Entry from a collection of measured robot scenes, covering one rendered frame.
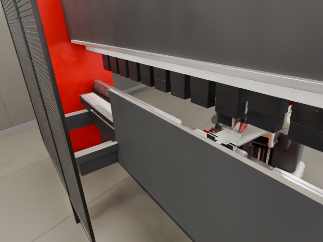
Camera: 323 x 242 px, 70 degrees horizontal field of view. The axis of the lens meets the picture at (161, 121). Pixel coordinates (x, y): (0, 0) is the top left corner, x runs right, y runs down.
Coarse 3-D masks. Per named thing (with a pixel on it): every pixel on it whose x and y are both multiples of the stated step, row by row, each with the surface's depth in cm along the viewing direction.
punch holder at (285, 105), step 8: (248, 96) 105; (256, 96) 102; (264, 96) 98; (272, 96) 95; (248, 104) 106; (256, 104) 103; (264, 104) 99; (272, 104) 96; (280, 104) 94; (288, 104) 98; (248, 112) 107; (256, 112) 104; (264, 112) 101; (272, 112) 97; (280, 112) 96; (248, 120) 109; (256, 120) 105; (264, 120) 102; (272, 120) 98; (280, 120) 99; (264, 128) 103; (272, 128) 100; (280, 128) 102
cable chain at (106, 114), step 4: (92, 108) 183; (96, 108) 178; (100, 108) 177; (96, 112) 178; (100, 112) 169; (104, 112) 169; (108, 112) 168; (100, 116) 171; (104, 116) 164; (108, 116) 162; (108, 120) 158; (112, 120) 155; (112, 124) 153
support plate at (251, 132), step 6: (252, 126) 145; (222, 132) 140; (228, 132) 140; (246, 132) 139; (252, 132) 138; (258, 132) 138; (264, 132) 138; (240, 138) 132; (246, 138) 132; (252, 138) 132; (240, 144) 126
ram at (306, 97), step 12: (96, 48) 249; (132, 60) 188; (144, 60) 172; (156, 60) 159; (180, 72) 141; (192, 72) 132; (204, 72) 124; (228, 84) 113; (240, 84) 107; (252, 84) 102; (264, 84) 97; (276, 96) 94; (288, 96) 90; (300, 96) 86; (312, 96) 83
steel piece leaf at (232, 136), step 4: (232, 132) 137; (236, 132) 135; (220, 136) 135; (224, 136) 135; (228, 136) 135; (232, 136) 134; (236, 136) 134; (240, 136) 133; (228, 140) 130; (232, 140) 130
